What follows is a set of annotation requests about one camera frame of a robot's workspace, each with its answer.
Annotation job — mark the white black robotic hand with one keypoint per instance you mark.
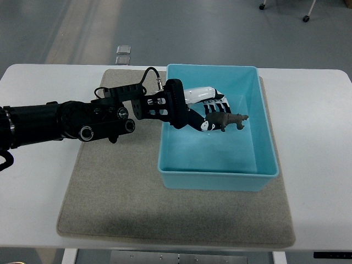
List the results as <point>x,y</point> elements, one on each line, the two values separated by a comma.
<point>195,103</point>

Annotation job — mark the right chair caster wheel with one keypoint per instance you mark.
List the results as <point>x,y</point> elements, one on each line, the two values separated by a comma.
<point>306,18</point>

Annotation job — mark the light blue plastic box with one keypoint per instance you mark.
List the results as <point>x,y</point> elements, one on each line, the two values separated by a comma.
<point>236,160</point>

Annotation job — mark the metal table base plate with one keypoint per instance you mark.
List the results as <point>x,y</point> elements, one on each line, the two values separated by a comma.
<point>165,257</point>

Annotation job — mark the brown hippo toy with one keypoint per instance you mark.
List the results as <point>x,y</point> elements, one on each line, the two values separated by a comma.
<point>221,120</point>

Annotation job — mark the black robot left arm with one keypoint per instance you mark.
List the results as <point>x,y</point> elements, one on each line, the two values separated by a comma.
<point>105,117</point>

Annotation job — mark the upper clear floor plate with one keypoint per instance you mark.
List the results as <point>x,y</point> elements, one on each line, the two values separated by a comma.
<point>123,49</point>

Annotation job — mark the clear floor plate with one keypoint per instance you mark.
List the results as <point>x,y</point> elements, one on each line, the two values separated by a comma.
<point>122,60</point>
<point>123,49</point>

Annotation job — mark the lower clear floor plate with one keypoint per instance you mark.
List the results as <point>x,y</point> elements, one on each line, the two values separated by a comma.
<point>122,60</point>

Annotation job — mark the black table control panel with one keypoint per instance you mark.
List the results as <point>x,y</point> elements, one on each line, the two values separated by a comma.
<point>332,255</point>

